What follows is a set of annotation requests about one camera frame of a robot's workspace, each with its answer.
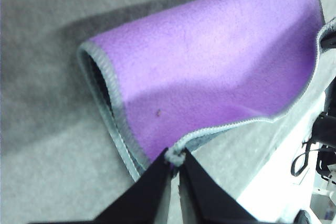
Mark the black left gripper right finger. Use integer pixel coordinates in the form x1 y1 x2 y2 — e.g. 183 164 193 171
177 150 261 224

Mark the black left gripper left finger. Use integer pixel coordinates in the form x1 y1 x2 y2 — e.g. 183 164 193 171
91 147 173 224

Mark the purple towel with grey hem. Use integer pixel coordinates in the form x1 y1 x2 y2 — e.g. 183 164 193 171
77 0 336 183

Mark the dark grey round object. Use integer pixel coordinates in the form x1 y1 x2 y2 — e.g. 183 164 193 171
296 209 313 224

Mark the grey table cloth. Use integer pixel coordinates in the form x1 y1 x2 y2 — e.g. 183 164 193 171
0 0 336 224

